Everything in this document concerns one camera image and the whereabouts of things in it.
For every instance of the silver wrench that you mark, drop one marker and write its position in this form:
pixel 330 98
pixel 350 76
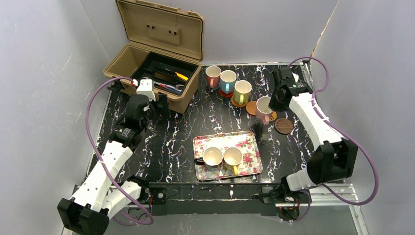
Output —
pixel 178 87

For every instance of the light wood coaster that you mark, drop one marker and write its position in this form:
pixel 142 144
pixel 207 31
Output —
pixel 251 108

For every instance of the tan plastic toolbox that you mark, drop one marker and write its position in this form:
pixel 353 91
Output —
pixel 165 30

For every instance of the light blue mug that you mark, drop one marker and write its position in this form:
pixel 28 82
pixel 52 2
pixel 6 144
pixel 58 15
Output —
pixel 227 81

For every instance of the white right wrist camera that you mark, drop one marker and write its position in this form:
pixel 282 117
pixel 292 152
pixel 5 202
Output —
pixel 296 77

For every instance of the green mug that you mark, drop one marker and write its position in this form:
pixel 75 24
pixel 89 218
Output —
pixel 242 91

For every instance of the red coaster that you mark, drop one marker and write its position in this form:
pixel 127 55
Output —
pixel 227 95

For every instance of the orange printed coaster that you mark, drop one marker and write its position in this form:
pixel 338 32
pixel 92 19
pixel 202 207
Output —
pixel 272 116

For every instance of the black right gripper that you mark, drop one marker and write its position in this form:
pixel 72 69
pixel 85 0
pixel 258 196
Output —
pixel 276 100

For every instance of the pink mug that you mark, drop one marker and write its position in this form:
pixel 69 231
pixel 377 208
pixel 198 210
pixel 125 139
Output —
pixel 263 112
pixel 212 77

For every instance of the yellow handled screwdriver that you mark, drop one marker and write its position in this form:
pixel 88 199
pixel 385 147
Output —
pixel 177 74

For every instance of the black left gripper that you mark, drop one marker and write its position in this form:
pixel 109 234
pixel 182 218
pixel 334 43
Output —
pixel 162 105

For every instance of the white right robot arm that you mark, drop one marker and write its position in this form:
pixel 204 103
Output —
pixel 334 155

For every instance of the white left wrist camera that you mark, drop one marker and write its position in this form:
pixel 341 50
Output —
pixel 145 87

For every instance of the black tool tray insert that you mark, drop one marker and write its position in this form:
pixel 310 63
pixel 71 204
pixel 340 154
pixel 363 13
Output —
pixel 153 67

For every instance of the dark walnut wooden coaster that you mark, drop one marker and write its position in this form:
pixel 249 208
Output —
pixel 284 126

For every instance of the yellow mug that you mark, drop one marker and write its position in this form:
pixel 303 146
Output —
pixel 232 159

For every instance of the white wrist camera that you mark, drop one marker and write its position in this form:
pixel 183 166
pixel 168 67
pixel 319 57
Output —
pixel 296 77
pixel 145 87

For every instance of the black mug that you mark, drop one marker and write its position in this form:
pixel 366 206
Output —
pixel 211 159

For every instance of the floral rectangular tray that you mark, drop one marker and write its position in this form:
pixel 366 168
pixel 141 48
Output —
pixel 244 140

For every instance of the orange wood coaster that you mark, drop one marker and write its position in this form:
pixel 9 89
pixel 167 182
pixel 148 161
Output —
pixel 236 104

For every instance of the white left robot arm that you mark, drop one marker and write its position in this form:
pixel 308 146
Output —
pixel 91 207

